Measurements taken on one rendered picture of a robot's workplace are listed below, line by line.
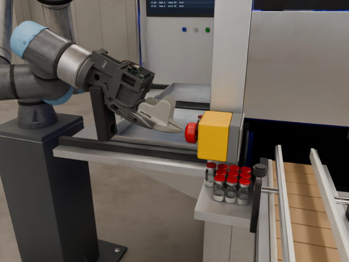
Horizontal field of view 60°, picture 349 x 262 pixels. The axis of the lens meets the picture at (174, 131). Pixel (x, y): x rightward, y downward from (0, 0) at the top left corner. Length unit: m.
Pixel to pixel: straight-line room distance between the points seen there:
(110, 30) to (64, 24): 3.47
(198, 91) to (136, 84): 0.78
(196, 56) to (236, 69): 1.06
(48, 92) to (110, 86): 0.19
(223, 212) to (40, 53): 0.44
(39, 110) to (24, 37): 0.64
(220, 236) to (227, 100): 0.33
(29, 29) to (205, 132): 0.38
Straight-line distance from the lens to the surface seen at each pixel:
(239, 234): 0.75
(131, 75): 0.54
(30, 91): 0.72
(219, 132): 0.53
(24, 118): 1.27
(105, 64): 0.58
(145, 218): 1.97
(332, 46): 0.59
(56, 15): 1.05
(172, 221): 1.94
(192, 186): 0.82
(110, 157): 0.75
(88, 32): 4.73
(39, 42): 0.63
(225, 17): 0.58
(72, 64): 0.59
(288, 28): 0.58
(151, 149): 0.73
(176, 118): 0.99
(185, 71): 1.67
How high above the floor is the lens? 1.22
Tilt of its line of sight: 22 degrees down
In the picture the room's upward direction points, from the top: straight up
